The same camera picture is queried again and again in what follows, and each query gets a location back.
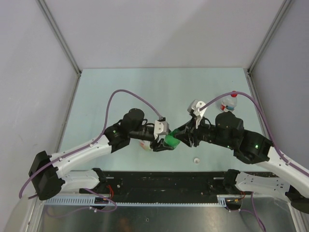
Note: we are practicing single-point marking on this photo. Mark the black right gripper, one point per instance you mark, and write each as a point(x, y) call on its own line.
point(187, 133)

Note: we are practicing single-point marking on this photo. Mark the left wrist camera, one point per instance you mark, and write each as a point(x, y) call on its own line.
point(161, 127)

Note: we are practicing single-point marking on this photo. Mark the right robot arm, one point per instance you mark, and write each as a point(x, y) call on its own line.
point(292, 180)

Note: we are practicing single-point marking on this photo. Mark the white bottle cap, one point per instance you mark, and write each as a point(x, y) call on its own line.
point(196, 160)

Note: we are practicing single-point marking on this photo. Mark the green plastic bottle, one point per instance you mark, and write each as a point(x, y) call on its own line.
point(170, 139)

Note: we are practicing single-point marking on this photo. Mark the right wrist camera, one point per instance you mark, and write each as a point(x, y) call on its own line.
point(197, 110)

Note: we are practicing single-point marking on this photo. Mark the grey slotted cable duct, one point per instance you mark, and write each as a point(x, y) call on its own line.
point(92, 200)

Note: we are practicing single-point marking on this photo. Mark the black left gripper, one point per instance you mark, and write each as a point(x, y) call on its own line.
point(161, 145)

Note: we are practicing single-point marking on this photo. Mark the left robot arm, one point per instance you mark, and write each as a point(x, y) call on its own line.
point(52, 174)

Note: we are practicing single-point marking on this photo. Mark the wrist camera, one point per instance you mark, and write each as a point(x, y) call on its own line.
point(161, 127)
point(197, 110)

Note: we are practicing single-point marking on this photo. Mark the clear bottle with red label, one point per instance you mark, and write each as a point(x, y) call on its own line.
point(229, 103)

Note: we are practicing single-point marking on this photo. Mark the clear bottle with orange label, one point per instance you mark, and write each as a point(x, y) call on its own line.
point(146, 145)

